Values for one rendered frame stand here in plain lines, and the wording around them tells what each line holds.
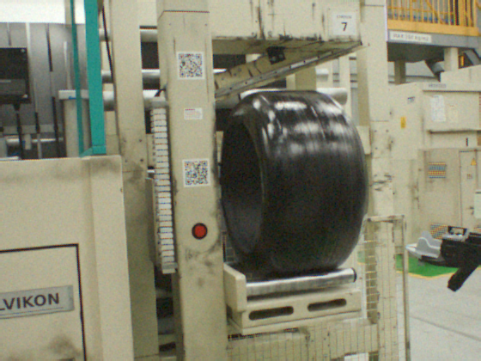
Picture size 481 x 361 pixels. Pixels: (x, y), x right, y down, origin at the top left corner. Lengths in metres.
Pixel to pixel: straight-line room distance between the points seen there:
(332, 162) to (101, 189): 0.79
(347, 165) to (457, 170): 4.62
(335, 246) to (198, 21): 0.71
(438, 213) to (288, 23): 4.56
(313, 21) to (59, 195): 1.36
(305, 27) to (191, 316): 1.03
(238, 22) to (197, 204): 0.66
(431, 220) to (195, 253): 4.98
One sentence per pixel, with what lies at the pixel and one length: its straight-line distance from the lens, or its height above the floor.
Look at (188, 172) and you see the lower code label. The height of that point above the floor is 1.22.
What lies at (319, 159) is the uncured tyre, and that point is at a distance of 1.45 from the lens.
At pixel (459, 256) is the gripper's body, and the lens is 1.49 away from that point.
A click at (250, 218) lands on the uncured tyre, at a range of 1.91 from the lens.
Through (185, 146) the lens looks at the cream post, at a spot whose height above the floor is 1.29.
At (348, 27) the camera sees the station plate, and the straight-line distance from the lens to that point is 2.05.
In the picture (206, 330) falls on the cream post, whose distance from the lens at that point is 1.60.
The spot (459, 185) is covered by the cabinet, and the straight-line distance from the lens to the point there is 6.10.
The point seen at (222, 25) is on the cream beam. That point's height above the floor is 1.68.
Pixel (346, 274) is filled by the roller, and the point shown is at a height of 0.91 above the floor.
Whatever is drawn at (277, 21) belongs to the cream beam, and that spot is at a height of 1.70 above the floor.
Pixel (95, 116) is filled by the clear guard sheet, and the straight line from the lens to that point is 0.80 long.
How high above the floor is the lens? 1.25
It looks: 3 degrees down
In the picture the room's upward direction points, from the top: 3 degrees counter-clockwise
